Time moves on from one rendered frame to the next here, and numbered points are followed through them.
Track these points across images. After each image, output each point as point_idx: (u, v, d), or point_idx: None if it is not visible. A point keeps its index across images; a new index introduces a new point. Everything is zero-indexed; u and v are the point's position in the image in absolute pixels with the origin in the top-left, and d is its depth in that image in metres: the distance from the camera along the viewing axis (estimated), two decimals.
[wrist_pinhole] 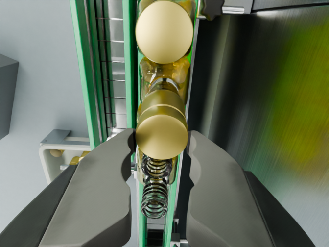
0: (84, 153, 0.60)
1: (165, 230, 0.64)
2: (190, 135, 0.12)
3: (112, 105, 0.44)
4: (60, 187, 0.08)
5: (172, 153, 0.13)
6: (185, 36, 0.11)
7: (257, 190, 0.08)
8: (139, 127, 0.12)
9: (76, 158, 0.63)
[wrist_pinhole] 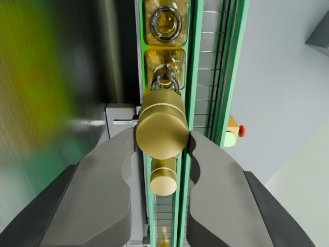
0: (186, 119, 0.14)
1: None
2: (190, 135, 0.12)
3: (218, 23, 0.41)
4: (60, 187, 0.08)
5: None
6: (152, 186, 0.24)
7: (257, 190, 0.08)
8: None
9: None
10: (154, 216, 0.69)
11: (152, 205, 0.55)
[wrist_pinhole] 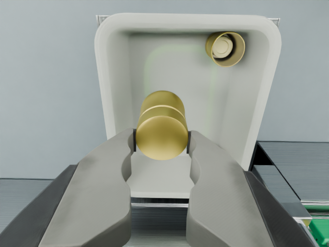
0: None
1: None
2: (190, 135, 0.12)
3: None
4: (60, 187, 0.08)
5: None
6: None
7: (257, 190, 0.08)
8: None
9: None
10: None
11: None
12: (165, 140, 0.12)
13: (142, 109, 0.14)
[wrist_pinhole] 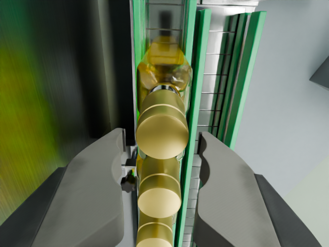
0: (179, 183, 0.17)
1: None
2: (201, 136, 0.12)
3: (221, 65, 0.38)
4: (49, 190, 0.08)
5: (146, 242, 0.17)
6: None
7: (268, 194, 0.08)
8: None
9: None
10: None
11: None
12: (165, 139, 0.12)
13: (143, 108, 0.14)
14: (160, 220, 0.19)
